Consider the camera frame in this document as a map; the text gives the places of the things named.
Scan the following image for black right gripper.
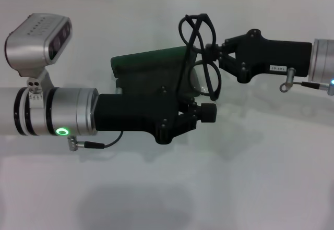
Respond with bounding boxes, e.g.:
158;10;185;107
206;29;313;82

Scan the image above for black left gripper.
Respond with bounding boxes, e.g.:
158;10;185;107
96;85;219;145

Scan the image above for black round glasses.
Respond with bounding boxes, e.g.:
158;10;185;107
178;13;222;102

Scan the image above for green glasses case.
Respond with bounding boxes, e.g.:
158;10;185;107
110;46;209;103

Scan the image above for right gripper cable with plug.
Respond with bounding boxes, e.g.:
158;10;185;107
279;67;334;96

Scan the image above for left arm cable with plug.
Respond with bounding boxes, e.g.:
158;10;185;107
67;130;124;152

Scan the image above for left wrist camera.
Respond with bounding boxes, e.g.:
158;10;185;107
4;13;73;89

